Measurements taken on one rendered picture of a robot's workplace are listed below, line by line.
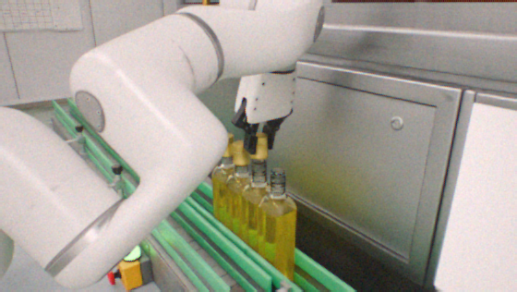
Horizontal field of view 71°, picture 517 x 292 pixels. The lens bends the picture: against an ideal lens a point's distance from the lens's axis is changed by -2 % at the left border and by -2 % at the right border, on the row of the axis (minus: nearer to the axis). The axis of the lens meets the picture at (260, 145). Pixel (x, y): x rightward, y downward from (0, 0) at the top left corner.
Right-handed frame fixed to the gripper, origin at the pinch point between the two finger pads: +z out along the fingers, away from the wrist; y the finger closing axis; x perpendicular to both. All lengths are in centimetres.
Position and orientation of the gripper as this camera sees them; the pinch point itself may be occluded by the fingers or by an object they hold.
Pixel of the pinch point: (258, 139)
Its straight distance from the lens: 69.6
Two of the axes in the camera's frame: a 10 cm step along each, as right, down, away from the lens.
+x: 6.0, 5.1, -6.2
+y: -7.9, 2.2, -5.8
